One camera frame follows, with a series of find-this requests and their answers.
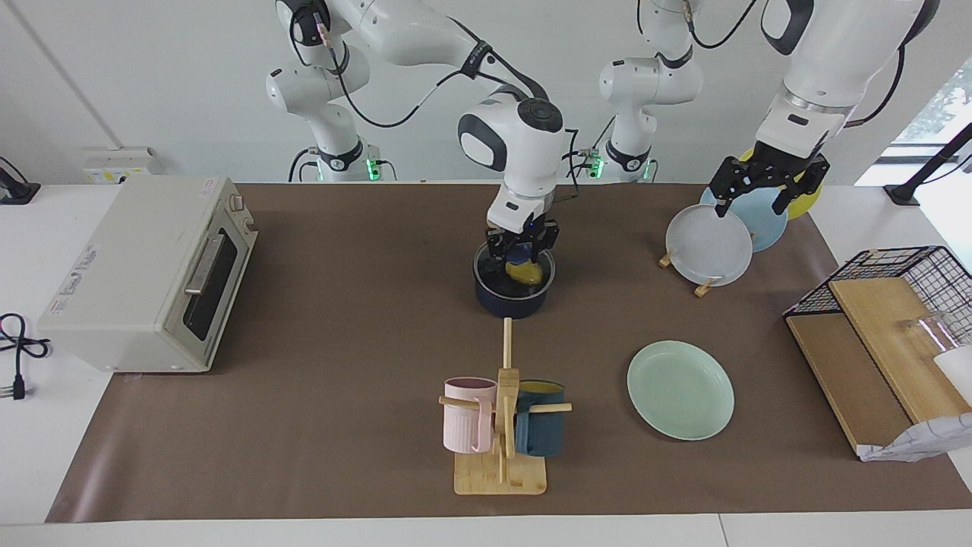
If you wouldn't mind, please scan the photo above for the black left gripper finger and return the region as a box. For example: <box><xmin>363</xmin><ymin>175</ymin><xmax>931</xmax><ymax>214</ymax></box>
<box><xmin>771</xmin><ymin>173</ymin><xmax>825</xmax><ymax>217</ymax></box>
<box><xmin>710</xmin><ymin>163</ymin><xmax>749</xmax><ymax>220</ymax></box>

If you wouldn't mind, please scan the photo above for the yellow plate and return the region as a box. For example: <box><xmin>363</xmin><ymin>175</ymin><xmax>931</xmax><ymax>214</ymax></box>
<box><xmin>738</xmin><ymin>148</ymin><xmax>824</xmax><ymax>221</ymax></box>

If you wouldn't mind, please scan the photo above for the light blue plate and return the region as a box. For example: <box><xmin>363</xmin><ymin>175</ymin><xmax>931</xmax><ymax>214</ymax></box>
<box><xmin>699</xmin><ymin>182</ymin><xmax>789</xmax><ymax>253</ymax></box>

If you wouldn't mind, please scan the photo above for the grey plate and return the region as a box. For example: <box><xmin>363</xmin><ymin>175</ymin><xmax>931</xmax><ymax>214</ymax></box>
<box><xmin>666</xmin><ymin>204</ymin><xmax>754</xmax><ymax>288</ymax></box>

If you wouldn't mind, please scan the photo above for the wooden plate rack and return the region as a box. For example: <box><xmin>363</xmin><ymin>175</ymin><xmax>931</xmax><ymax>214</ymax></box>
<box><xmin>658</xmin><ymin>243</ymin><xmax>724</xmax><ymax>298</ymax></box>

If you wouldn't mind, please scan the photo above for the light green plate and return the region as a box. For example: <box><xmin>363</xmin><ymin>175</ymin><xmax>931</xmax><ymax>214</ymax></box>
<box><xmin>627</xmin><ymin>340</ymin><xmax>736</xmax><ymax>441</ymax></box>

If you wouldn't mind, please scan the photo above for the pink ribbed mug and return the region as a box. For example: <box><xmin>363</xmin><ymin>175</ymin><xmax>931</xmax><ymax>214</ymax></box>
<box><xmin>443</xmin><ymin>377</ymin><xmax>498</xmax><ymax>454</ymax></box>

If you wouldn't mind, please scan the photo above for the dark teal mug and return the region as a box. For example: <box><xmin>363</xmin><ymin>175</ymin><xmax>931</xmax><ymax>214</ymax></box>
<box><xmin>515</xmin><ymin>380</ymin><xmax>566</xmax><ymax>457</ymax></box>

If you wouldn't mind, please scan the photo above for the wooden board shelf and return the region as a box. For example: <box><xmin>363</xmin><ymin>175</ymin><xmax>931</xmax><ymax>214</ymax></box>
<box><xmin>786</xmin><ymin>275</ymin><xmax>972</xmax><ymax>457</ymax></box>

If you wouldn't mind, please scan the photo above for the clear glass cup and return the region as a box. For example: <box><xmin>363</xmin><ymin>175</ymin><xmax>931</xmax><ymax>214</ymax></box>
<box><xmin>898</xmin><ymin>311</ymin><xmax>954</xmax><ymax>358</ymax></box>

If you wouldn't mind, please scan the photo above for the brown table mat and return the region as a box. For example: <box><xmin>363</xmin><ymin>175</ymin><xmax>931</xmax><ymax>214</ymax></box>
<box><xmin>46</xmin><ymin>182</ymin><xmax>972</xmax><ymax>523</ymax></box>

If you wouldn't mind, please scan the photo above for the wooden mug tree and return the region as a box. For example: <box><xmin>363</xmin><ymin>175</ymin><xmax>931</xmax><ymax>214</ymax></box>
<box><xmin>438</xmin><ymin>318</ymin><xmax>573</xmax><ymax>496</ymax></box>

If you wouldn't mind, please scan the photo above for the white cup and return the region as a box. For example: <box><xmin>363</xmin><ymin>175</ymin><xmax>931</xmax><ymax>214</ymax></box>
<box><xmin>933</xmin><ymin>346</ymin><xmax>972</xmax><ymax>405</ymax></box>

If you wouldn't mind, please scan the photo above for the white patterned cloth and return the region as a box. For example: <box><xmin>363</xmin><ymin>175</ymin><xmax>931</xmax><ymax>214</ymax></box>
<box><xmin>858</xmin><ymin>413</ymin><xmax>972</xmax><ymax>463</ymax></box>

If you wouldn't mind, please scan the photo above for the beige toaster oven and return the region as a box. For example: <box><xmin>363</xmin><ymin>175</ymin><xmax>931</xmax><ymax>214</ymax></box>
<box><xmin>38</xmin><ymin>176</ymin><xmax>257</xmax><ymax>373</ymax></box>

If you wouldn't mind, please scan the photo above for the black desk clamp base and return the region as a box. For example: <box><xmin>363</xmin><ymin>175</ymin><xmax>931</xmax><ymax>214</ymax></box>
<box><xmin>0</xmin><ymin>156</ymin><xmax>41</xmax><ymax>206</ymax></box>

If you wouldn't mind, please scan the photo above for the black pot purple handle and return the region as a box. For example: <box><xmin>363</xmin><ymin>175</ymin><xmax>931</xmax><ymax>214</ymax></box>
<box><xmin>472</xmin><ymin>239</ymin><xmax>556</xmax><ymax>319</ymax></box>

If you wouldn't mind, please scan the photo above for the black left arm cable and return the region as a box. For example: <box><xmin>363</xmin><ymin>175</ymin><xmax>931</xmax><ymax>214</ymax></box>
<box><xmin>636</xmin><ymin>0</ymin><xmax>762</xmax><ymax>51</ymax></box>

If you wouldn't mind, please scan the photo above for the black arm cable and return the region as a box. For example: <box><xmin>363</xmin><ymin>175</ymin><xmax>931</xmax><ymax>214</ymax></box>
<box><xmin>636</xmin><ymin>0</ymin><xmax>762</xmax><ymax>51</ymax></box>
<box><xmin>289</xmin><ymin>0</ymin><xmax>549</xmax><ymax>130</ymax></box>

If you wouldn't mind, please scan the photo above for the black wire basket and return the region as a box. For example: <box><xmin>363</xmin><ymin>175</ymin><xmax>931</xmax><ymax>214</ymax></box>
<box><xmin>783</xmin><ymin>245</ymin><xmax>972</xmax><ymax>350</ymax></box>

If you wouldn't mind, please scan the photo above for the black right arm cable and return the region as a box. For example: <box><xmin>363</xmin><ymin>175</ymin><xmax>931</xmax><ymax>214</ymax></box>
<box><xmin>289</xmin><ymin>0</ymin><xmax>549</xmax><ymax>130</ymax></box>

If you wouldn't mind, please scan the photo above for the white wall socket box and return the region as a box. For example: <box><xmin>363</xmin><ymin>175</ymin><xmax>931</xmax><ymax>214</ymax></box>
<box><xmin>82</xmin><ymin>147</ymin><xmax>164</xmax><ymax>185</ymax></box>

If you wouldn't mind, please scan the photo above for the black power cord plug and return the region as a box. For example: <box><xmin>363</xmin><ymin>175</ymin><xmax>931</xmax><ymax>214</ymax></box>
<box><xmin>0</xmin><ymin>313</ymin><xmax>52</xmax><ymax>401</ymax></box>

